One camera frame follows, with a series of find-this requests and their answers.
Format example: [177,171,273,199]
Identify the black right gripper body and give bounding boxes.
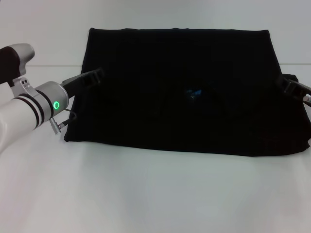
[291,81,311,98]

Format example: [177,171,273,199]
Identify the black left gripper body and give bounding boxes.
[61,73,86,99]

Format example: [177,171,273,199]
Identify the black FREE print t-shirt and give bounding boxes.
[63,27,311,158]

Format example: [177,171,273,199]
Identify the dark red cable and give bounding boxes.
[49,109,78,129]

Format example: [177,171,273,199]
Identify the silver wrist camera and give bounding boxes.
[0,43,35,85]

